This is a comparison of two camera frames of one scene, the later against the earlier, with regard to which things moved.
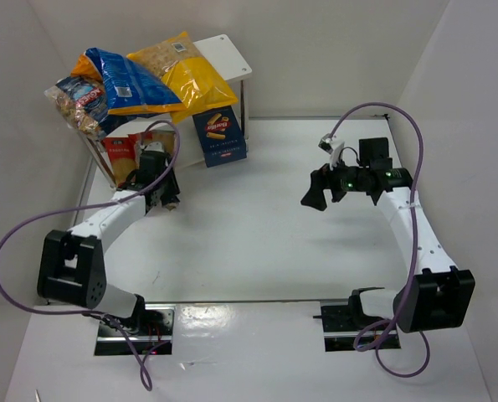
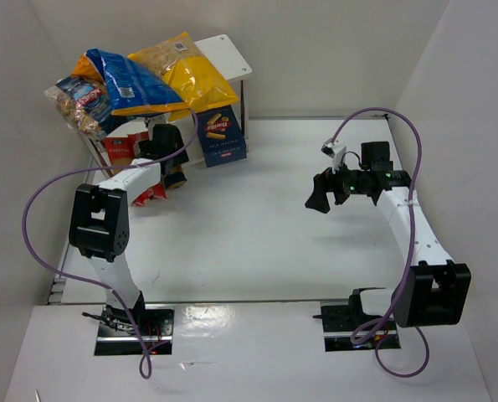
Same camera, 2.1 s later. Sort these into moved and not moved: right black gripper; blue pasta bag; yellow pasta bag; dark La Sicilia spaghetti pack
Moved: dark La Sicilia spaghetti pack
Not moved: yellow pasta bag; blue pasta bag; right black gripper
